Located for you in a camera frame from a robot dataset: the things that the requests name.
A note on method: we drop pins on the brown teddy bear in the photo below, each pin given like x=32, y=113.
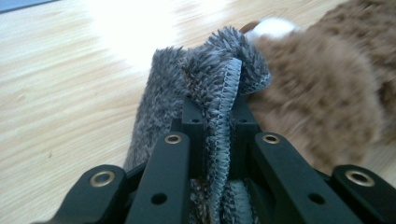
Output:
x=327, y=93

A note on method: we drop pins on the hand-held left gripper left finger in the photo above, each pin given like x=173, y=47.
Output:
x=194, y=140

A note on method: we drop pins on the grey fluffy cloth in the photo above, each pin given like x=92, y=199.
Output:
x=174, y=87

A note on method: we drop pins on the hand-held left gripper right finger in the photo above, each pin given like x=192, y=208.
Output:
x=244, y=140

